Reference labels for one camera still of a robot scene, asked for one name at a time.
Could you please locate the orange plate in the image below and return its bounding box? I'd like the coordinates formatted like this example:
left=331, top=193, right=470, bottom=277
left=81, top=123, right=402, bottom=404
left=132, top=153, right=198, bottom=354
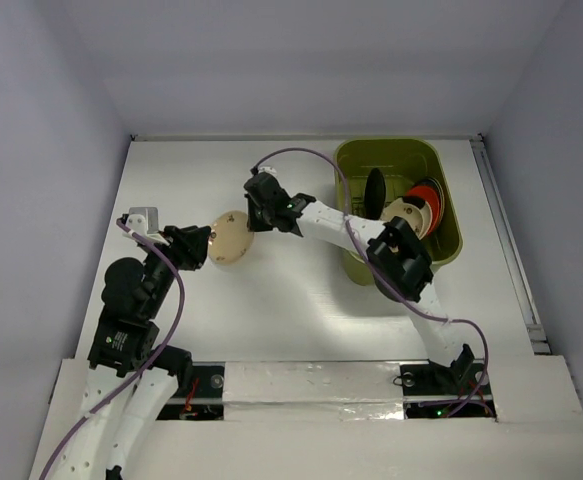
left=405, top=185, right=443, bottom=237

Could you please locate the aluminium side rail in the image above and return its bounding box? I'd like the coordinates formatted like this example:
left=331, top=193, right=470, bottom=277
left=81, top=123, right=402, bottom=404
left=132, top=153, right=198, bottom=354
left=470, top=137, right=552, bottom=356

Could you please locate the beige plate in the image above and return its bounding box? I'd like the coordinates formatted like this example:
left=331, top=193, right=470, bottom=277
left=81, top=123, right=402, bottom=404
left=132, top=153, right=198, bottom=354
left=208, top=210, right=255, bottom=265

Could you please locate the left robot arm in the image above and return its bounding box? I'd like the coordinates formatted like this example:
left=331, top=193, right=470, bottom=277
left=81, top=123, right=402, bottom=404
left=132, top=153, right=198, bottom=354
left=39, top=214, right=212, bottom=479

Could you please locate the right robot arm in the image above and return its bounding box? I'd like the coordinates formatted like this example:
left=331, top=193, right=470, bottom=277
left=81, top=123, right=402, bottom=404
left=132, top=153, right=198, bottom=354
left=244, top=170, right=483, bottom=395

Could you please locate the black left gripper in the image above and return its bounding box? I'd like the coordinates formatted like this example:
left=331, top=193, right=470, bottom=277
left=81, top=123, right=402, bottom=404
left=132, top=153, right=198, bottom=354
left=141, top=223, right=210, bottom=315

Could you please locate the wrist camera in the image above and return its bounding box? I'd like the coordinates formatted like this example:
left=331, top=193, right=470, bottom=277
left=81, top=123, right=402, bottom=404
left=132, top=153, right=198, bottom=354
left=250, top=163, right=277, bottom=177
left=119, top=207, right=159, bottom=237

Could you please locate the black plate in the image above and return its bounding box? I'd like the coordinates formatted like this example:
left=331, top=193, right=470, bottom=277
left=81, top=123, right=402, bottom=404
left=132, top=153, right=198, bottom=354
left=363, top=168, right=386, bottom=220

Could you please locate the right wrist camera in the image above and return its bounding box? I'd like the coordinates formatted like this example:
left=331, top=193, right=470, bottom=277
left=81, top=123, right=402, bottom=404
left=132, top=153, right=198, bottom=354
left=250, top=163, right=277, bottom=177

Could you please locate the silver taped base panel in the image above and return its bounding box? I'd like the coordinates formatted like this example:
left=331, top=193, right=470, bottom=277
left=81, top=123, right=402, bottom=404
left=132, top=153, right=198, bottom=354
left=222, top=361, right=404, bottom=422

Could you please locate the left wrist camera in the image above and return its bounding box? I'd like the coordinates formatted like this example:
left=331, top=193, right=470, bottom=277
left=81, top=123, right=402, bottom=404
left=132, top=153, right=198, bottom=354
left=119, top=207, right=159, bottom=237

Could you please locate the green dish rack tub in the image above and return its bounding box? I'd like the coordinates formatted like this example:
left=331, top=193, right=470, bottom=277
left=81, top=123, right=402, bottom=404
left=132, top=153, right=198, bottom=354
left=334, top=138, right=463, bottom=271

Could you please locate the cream floral plate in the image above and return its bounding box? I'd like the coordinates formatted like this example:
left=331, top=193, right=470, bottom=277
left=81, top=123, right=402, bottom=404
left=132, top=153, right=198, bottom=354
left=380, top=197, right=425, bottom=239

